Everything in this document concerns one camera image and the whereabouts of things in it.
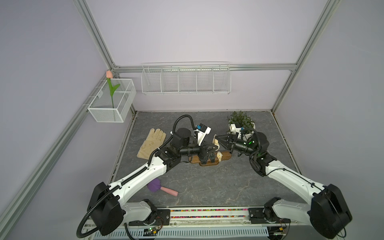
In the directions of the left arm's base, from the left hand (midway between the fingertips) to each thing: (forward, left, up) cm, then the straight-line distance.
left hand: (217, 148), depth 69 cm
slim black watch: (+5, 0, -18) cm, 19 cm away
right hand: (+4, +1, +3) cm, 5 cm away
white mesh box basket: (+21, +52, +10) cm, 57 cm away
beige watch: (+3, +1, +2) cm, 4 cm away
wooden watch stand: (-4, +10, 0) cm, 11 cm away
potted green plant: (+24, -20, -7) cm, 32 cm away
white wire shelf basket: (+53, +13, +4) cm, 55 cm away
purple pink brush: (-7, +33, -24) cm, 42 cm away
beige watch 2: (+5, -4, -17) cm, 19 cm away
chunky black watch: (+3, +5, -17) cm, 18 cm away
